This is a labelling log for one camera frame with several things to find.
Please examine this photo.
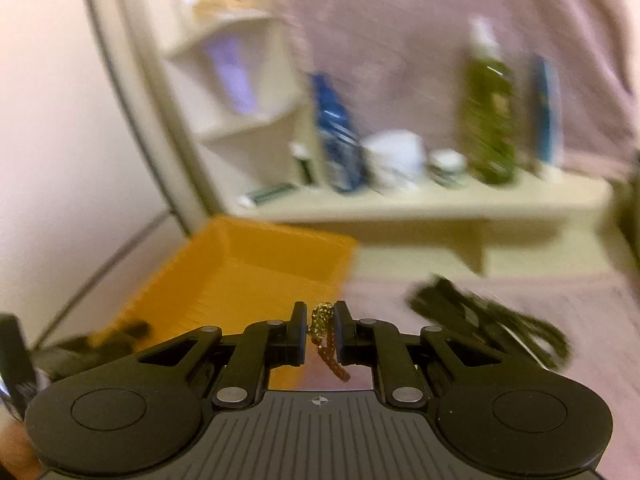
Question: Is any orange plastic tray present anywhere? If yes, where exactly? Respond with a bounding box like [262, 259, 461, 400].
[92, 214, 359, 391]

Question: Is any gold chain bracelet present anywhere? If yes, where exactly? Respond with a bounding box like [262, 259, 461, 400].
[309, 301, 353, 384]

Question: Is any dark green lying tube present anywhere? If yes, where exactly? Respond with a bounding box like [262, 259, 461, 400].
[236, 183, 297, 208]

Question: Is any small green-labelled jar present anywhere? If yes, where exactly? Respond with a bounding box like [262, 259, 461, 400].
[427, 150, 468, 188]

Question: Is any white cream jar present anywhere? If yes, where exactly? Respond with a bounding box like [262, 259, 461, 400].
[361, 130, 426, 193]

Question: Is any small white-capped stick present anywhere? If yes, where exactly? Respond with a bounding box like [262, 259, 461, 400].
[290, 142, 316, 186]

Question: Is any blue spray bottle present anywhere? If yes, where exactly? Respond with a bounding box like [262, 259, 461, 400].
[311, 73, 364, 193]

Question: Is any blue tube right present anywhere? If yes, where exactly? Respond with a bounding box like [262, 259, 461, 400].
[532, 55, 564, 182]

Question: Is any green pump bottle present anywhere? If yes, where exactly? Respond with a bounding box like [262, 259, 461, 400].
[463, 15, 516, 185]

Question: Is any cream wooden shelf unit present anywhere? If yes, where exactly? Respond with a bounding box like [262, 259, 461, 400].
[142, 0, 613, 276]

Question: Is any lavender tube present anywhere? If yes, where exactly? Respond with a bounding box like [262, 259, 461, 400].
[205, 35, 258, 116]

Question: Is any pink towel backdrop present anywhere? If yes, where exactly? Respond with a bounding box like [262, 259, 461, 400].
[274, 0, 639, 179]

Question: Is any beige item top shelf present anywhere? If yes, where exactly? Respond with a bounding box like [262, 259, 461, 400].
[193, 0, 262, 18]

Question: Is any black bead necklace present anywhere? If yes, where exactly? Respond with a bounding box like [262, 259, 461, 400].
[406, 274, 573, 372]

